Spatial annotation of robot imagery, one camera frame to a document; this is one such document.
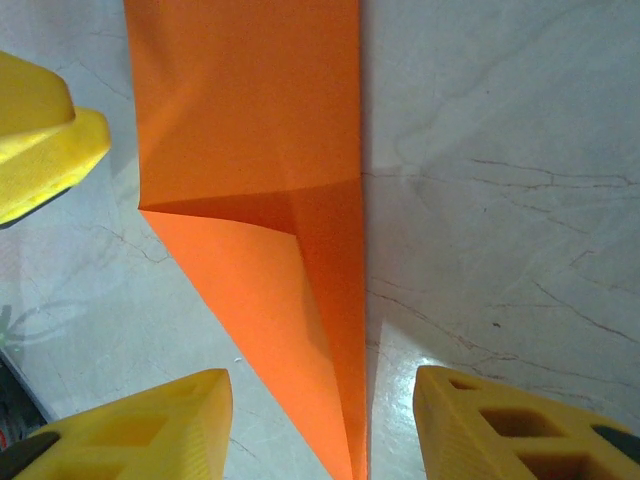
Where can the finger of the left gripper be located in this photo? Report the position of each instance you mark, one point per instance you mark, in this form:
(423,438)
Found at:
(40,150)

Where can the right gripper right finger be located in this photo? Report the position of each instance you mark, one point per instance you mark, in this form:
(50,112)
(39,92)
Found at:
(450,440)

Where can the orange paper sheet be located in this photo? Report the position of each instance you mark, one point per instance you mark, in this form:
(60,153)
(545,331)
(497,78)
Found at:
(250,100)

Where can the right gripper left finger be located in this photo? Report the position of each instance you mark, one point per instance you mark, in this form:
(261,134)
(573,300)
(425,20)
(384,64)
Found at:
(150,435)

